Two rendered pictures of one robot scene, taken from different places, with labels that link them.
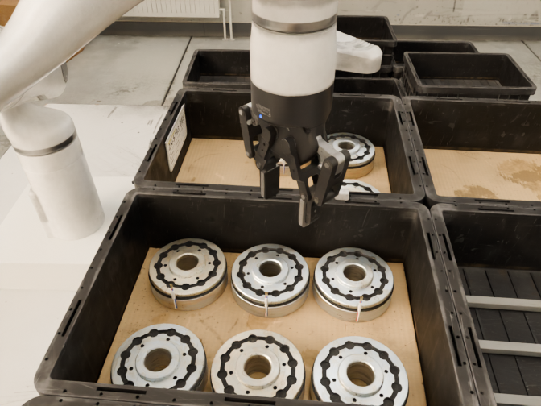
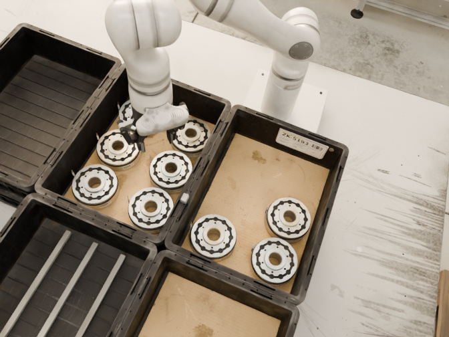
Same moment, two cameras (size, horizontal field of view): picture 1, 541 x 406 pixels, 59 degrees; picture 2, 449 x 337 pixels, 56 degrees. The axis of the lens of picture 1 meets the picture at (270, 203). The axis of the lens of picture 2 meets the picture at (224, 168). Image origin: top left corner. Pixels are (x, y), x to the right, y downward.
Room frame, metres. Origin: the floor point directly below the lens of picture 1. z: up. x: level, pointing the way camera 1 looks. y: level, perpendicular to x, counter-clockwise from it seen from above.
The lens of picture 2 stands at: (0.62, -0.44, 1.75)
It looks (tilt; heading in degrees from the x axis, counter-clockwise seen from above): 61 degrees down; 98
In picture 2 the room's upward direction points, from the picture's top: 10 degrees clockwise
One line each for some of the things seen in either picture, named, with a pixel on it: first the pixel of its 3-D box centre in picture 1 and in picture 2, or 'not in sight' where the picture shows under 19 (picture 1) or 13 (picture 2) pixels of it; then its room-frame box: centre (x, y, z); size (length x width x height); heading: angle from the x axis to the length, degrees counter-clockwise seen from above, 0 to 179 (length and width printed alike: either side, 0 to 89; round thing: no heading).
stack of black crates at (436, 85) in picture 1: (451, 123); not in sight; (1.64, -0.70, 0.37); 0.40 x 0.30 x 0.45; 88
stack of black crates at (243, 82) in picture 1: (245, 120); not in sight; (1.66, 0.10, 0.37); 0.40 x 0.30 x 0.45; 88
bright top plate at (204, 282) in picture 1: (187, 266); (190, 134); (0.44, 0.11, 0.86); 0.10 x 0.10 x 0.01
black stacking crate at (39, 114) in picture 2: not in sight; (33, 111); (0.05, 0.03, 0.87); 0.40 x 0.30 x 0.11; 85
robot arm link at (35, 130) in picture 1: (26, 95); (295, 45); (0.62, 0.34, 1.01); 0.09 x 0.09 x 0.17; 15
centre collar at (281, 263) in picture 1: (270, 269); (171, 168); (0.43, 0.00, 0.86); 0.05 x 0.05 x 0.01
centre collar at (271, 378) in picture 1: (258, 367); (117, 146); (0.29, 0.01, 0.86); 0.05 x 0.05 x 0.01
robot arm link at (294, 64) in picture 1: (308, 37); (154, 95); (0.42, -0.03, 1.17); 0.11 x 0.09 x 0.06; 131
